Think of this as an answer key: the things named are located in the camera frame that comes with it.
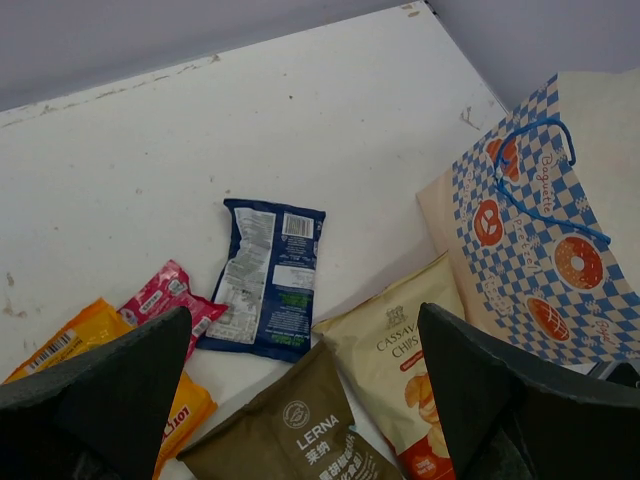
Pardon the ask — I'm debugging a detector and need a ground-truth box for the small pink snack packet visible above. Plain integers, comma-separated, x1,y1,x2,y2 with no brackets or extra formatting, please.
118,260,228,359

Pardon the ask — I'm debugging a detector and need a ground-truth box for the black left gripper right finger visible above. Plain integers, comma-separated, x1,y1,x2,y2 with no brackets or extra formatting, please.
417,303,639,479

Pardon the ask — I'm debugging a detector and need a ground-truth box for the blue checkered paper bag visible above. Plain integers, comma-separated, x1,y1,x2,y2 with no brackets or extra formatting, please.
417,70,639,365

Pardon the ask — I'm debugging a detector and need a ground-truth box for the dark blue chips bag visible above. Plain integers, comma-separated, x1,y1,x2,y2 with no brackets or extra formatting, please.
196,198,326,363

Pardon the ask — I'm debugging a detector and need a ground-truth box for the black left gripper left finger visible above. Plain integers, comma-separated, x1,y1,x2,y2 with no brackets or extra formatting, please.
1,307,192,479

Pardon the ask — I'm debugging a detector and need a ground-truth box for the orange snack bag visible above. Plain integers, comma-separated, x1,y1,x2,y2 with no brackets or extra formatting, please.
4,298,217,479

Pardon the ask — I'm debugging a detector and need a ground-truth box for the brown Lerna snack bag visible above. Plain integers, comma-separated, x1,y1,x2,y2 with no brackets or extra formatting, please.
177,343,402,480

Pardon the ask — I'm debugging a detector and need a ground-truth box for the cream cassava chips bag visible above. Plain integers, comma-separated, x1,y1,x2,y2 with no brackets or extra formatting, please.
312,255,464,479

